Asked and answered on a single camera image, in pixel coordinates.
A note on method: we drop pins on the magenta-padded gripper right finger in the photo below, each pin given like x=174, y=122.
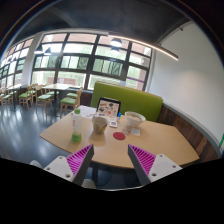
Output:
x=163, y=166

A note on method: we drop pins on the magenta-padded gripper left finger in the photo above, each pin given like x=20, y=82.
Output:
x=58, y=166

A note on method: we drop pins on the clear green-capped drink bottle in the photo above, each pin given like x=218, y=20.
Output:
x=76, y=125

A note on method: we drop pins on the flat round red coaster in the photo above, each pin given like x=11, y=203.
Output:
x=119, y=136

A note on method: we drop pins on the white ceramic bowl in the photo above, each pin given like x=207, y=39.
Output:
x=134, y=120

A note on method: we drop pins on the beige paper cup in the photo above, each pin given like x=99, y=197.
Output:
x=99, y=126

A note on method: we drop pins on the white paper sheet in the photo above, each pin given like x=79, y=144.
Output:
x=87, y=111

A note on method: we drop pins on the wooden chairs with green seats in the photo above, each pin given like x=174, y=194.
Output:
x=68, y=100

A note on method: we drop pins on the small blue-capped bottle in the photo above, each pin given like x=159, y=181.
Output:
x=119, y=116

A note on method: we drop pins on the green upholstered bench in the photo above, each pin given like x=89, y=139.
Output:
x=140, y=100

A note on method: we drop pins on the sticker-covered black tablet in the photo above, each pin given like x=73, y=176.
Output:
x=108, y=107

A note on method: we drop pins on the wooden dining table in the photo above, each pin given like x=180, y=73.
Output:
x=58, y=86

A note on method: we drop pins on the curved linear ceiling light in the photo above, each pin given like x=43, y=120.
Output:
x=150, y=46

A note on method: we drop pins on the dark pendant ceiling lamps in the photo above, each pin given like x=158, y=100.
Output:
x=116, y=42

